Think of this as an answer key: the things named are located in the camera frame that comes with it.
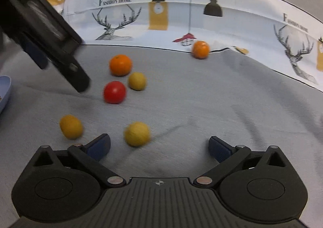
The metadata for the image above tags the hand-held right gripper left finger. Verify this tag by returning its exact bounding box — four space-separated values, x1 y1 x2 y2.
30 133 127 188

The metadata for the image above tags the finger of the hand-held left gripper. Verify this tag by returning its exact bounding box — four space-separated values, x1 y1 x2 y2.
21 38 49 70
48 52 91 93

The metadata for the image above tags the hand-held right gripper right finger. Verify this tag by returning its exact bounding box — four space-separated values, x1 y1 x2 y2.
193 136 290 188

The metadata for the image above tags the small yellow-green fruit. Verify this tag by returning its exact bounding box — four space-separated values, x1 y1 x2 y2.
59 115 83 140
124 122 151 147
128 72 147 91

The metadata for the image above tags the red tomato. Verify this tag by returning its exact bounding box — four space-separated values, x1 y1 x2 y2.
103 81 127 104

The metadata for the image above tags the orange mandarin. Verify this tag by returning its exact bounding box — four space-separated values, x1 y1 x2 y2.
109 54 133 77
192 41 210 59

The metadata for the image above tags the blue plate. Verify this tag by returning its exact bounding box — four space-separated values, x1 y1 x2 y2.
0 75 12 114

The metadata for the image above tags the grey bed sheet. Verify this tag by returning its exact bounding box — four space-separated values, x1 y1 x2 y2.
0 43 323 228

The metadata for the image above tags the white printed deer cloth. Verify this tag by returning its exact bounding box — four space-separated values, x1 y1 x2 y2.
42 0 323 92

